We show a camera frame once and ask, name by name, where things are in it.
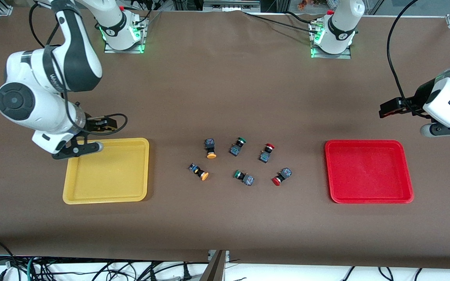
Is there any brown table mat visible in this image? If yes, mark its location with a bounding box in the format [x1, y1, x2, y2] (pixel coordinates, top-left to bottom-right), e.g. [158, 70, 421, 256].
[0, 8, 450, 270]

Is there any white metal bracket plate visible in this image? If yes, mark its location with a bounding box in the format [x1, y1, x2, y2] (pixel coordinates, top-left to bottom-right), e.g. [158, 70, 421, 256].
[208, 250, 230, 263]

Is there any teal floor cable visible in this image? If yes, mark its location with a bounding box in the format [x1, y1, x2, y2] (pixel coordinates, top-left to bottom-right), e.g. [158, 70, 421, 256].
[26, 256, 39, 281]

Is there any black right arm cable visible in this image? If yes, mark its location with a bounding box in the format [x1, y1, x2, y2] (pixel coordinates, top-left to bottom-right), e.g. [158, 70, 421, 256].
[29, 0, 129, 137]

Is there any yellow plastic tray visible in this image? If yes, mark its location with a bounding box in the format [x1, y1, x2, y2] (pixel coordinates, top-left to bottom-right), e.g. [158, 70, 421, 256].
[62, 137, 150, 205]

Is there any red push button switch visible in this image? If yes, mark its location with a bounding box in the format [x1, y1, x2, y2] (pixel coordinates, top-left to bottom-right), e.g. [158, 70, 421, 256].
[259, 143, 275, 164]
[271, 167, 293, 187]

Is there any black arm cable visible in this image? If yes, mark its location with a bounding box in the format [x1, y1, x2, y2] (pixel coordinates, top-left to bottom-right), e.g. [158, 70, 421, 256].
[29, 0, 129, 137]
[387, 0, 432, 117]

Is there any yellow push button switch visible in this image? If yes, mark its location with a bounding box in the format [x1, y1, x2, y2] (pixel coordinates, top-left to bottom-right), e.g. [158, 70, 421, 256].
[204, 138, 217, 159]
[188, 163, 209, 181]

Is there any long black cable on mat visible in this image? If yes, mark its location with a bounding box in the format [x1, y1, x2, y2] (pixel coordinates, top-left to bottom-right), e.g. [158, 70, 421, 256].
[243, 11, 327, 34]

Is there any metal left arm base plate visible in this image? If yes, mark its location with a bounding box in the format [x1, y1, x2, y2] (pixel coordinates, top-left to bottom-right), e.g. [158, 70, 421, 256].
[310, 21, 352, 60]

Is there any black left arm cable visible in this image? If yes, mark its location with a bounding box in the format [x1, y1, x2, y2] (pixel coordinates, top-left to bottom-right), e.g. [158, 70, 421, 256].
[387, 0, 432, 117]

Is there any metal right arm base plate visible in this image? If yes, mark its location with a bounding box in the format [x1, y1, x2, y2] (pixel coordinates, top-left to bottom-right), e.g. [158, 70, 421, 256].
[104, 16, 147, 54]

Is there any metal frame rail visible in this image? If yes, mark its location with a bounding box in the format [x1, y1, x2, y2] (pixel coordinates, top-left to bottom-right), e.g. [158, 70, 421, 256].
[203, 0, 261, 12]

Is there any brown metal beam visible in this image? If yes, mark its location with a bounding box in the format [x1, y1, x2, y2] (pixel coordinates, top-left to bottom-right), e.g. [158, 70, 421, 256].
[200, 250, 227, 281]

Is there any red plastic tray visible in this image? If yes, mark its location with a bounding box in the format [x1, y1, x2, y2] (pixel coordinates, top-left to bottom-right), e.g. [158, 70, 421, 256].
[324, 140, 414, 204]

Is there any short black cable on mat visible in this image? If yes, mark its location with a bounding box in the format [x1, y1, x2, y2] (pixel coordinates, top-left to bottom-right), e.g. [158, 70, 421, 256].
[286, 11, 315, 24]

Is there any green push button switch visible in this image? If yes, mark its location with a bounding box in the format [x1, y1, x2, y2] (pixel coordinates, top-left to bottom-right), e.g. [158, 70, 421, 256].
[233, 170, 255, 187]
[229, 137, 247, 157]

